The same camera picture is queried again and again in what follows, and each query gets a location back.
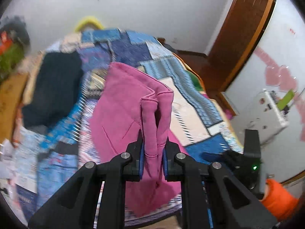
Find wooden lap desk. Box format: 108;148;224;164
0;73;28;143

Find white sticker covered appliance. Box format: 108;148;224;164
245;89;289;145

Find orange box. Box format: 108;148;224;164
0;31;13;55

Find green fabric storage box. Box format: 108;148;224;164
1;44;24;82

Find dark teal folded garment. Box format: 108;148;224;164
22;51;83;129

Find yellow curved pillow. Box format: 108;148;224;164
74;16;104;33

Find orange cloth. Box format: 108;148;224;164
260;179;299;222

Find white crumpled cloth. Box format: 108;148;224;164
1;139;14;184

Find brown wooden door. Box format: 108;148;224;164
176;0;279;98

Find pink pants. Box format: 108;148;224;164
89;62;181;217

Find patchwork patterned bedspread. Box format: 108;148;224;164
13;29;243;223

